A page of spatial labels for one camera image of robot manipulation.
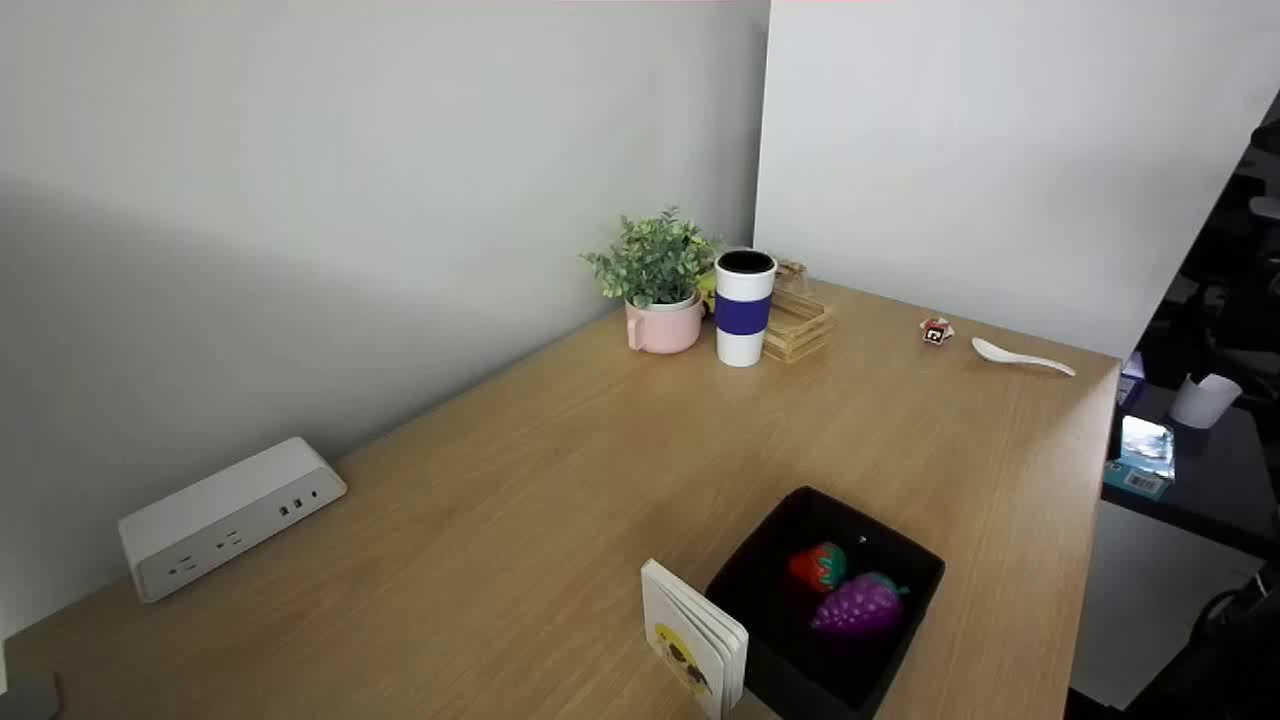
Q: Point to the purple toy grapes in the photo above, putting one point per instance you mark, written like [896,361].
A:
[864,606]

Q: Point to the black fabric box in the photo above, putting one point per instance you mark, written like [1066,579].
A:
[805,674]

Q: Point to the white power strip box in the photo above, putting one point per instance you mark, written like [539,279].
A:
[196,530]

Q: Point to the green plant in pink pot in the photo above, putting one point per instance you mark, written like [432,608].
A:
[660,272]

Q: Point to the white cup with blue band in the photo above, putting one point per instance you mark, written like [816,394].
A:
[743,306]

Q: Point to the wooden slat coaster crate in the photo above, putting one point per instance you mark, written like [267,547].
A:
[797,320]

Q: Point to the white picture card block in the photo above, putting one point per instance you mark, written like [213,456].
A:
[697,637]

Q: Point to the small red white wrapper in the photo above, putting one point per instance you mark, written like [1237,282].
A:
[939,331]

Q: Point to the white plastic spoon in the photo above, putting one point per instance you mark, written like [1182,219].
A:
[992,354]

